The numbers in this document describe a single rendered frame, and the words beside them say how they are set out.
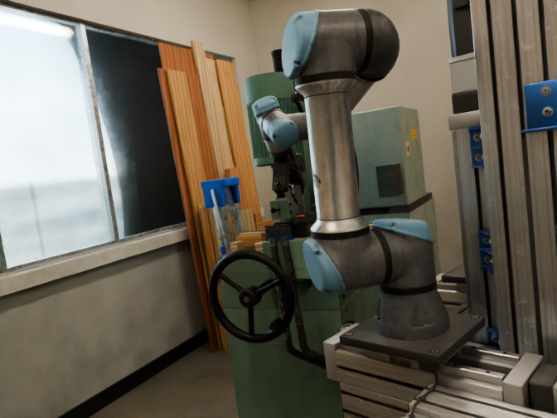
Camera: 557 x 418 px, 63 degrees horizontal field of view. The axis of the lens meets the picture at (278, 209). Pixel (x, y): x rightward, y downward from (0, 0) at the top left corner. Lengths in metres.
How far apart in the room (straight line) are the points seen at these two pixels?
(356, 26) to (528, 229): 0.51
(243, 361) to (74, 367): 1.24
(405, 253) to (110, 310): 2.16
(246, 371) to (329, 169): 1.04
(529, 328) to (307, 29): 0.73
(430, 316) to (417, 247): 0.14
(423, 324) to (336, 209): 0.29
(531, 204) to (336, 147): 0.40
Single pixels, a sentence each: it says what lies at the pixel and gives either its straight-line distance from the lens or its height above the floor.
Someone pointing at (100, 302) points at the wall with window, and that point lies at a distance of 2.80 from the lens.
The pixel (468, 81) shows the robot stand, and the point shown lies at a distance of 1.13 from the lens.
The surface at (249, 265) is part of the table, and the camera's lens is 1.59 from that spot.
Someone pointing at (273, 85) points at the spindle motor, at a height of 1.46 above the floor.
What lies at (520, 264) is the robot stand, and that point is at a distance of 1.05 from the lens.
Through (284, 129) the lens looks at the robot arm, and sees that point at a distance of 1.20.
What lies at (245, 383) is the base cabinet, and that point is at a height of 0.43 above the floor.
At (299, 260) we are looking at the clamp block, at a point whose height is 0.90.
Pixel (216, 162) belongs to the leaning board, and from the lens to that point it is 3.39.
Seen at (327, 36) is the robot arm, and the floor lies 1.40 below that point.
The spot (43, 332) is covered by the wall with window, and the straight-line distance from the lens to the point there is 2.61.
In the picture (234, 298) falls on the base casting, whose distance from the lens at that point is 1.66.
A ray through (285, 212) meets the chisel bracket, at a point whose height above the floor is 1.02.
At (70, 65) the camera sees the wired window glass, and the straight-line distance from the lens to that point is 2.95.
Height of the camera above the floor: 1.19
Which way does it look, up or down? 5 degrees down
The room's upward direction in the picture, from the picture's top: 7 degrees counter-clockwise
